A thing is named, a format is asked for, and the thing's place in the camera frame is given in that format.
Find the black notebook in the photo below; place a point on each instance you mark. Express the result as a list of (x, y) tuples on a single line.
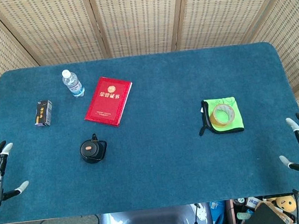
[(264, 218)]

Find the blue felt table cover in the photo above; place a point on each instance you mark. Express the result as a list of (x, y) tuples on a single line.
[(152, 133)]

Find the blue printed package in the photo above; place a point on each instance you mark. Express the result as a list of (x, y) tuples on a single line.
[(218, 214)]

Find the yellow plush toy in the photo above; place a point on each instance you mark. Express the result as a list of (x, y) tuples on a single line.
[(285, 203)]

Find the green microfiber cloth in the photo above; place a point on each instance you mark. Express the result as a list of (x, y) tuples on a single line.
[(227, 118)]

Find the clear plastic water bottle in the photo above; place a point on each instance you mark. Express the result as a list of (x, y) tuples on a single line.
[(73, 84)]

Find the small dark printed box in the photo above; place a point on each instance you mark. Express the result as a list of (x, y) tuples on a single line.
[(43, 113)]

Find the woven folding screen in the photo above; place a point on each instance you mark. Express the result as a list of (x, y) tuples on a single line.
[(139, 18)]

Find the clear tape roll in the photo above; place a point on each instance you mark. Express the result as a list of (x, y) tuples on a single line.
[(222, 114)]

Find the black round device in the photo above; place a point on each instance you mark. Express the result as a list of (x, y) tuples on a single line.
[(91, 148)]

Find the red certificate book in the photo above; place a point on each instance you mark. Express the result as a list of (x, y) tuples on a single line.
[(108, 101)]

